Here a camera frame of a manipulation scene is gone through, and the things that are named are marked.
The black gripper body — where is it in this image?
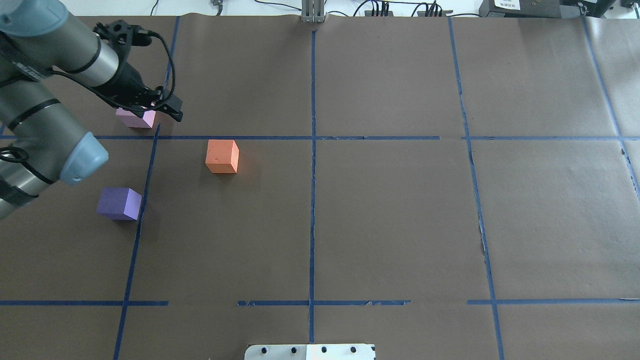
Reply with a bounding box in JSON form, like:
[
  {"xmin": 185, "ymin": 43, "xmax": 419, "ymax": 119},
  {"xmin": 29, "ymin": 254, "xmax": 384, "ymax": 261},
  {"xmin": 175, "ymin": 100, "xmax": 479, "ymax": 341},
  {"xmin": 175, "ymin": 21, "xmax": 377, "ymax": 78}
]
[{"xmin": 94, "ymin": 63, "xmax": 163, "ymax": 112}]

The orange foam cube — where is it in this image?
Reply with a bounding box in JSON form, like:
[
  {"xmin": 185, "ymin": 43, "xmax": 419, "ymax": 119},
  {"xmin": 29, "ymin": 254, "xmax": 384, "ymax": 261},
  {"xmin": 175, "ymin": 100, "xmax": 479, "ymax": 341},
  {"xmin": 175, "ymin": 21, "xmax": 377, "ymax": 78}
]
[{"xmin": 205, "ymin": 139, "xmax": 240, "ymax": 174}]

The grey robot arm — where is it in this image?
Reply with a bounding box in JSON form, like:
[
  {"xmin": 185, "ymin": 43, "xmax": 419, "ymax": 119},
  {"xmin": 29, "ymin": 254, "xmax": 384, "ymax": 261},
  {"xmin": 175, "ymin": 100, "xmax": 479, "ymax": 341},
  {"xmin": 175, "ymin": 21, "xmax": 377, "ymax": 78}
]
[{"xmin": 0, "ymin": 0, "xmax": 183, "ymax": 219}]

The light pink foam cube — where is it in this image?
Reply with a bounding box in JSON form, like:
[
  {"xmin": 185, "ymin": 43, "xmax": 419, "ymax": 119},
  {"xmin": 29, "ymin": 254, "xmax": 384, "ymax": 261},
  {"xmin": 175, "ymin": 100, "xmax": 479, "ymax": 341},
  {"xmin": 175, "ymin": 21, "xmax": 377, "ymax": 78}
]
[{"xmin": 115, "ymin": 108, "xmax": 156, "ymax": 129}]

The dark purple foam cube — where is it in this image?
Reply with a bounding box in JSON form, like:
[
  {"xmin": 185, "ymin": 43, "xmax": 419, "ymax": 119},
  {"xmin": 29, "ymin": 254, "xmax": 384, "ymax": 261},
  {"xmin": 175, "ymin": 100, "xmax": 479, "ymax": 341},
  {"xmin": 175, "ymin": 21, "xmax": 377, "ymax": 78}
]
[{"xmin": 96, "ymin": 187, "xmax": 143, "ymax": 221}]

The brown paper table cover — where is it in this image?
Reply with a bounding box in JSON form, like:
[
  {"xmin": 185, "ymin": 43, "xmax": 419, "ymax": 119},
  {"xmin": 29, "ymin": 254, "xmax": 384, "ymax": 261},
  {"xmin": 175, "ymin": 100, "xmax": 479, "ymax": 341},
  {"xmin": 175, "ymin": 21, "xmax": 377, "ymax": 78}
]
[{"xmin": 1, "ymin": 14, "xmax": 639, "ymax": 360}]

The black box with label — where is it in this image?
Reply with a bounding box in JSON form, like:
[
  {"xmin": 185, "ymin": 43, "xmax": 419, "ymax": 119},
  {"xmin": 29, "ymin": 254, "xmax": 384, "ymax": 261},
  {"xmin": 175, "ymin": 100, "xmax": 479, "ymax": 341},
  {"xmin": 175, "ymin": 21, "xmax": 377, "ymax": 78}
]
[{"xmin": 478, "ymin": 0, "xmax": 562, "ymax": 19}]

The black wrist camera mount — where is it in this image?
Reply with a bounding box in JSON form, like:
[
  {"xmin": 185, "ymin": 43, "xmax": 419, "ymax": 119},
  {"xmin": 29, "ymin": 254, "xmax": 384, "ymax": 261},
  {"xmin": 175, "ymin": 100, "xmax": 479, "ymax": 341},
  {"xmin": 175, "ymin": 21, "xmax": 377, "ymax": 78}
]
[{"xmin": 93, "ymin": 20, "xmax": 153, "ymax": 62}]

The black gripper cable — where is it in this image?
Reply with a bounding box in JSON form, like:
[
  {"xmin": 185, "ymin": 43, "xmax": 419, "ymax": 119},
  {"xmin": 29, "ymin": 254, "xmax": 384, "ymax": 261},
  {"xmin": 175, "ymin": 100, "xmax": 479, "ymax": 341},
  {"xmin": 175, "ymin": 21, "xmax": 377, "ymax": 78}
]
[{"xmin": 131, "ymin": 30, "xmax": 177, "ymax": 108}]

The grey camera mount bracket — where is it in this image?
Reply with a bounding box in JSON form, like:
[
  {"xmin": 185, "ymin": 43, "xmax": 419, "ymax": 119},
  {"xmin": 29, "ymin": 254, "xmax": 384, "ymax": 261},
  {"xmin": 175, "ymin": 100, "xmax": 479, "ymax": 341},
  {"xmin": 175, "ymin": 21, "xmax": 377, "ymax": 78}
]
[{"xmin": 301, "ymin": 0, "xmax": 327, "ymax": 24}]

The white pedestal base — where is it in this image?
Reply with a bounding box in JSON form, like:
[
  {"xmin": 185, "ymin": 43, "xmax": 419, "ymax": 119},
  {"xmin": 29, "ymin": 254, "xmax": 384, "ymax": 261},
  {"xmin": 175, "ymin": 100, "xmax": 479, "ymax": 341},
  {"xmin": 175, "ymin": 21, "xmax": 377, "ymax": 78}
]
[{"xmin": 244, "ymin": 342, "xmax": 377, "ymax": 360}]

